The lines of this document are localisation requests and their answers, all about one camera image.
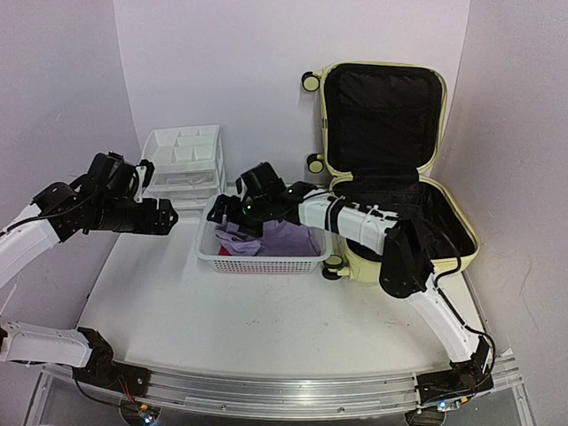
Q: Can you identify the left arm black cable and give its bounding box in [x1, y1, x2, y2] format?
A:
[66, 354, 134, 403]

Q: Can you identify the white plastic drawer organizer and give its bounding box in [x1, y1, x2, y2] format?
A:
[142, 124, 226, 211]

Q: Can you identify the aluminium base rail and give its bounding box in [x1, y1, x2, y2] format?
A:
[43, 354, 523, 420]

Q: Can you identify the pale yellow hard suitcase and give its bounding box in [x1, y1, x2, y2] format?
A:
[301, 62, 479, 273]

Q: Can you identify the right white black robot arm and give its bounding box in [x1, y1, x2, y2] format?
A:
[206, 162, 495, 407]

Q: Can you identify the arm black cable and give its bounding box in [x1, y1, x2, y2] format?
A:
[412, 221, 496, 378]
[66, 354, 134, 403]

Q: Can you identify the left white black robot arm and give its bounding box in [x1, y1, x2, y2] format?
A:
[1, 152, 178, 393]

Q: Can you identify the purple cloth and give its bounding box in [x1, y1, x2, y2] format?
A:
[215, 220, 321, 257]

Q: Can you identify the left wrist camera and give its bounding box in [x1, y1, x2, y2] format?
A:
[134, 159, 155, 203]

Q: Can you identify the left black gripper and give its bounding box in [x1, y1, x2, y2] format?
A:
[91, 196, 178, 235]

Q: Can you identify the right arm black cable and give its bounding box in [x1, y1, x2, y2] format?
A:
[412, 221, 496, 378]

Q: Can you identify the red cloth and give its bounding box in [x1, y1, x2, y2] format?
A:
[218, 247, 232, 256]

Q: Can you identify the white perforated plastic basket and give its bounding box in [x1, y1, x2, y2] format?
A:
[194, 195, 333, 274]

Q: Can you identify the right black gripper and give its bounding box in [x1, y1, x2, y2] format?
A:
[207, 194, 271, 237]

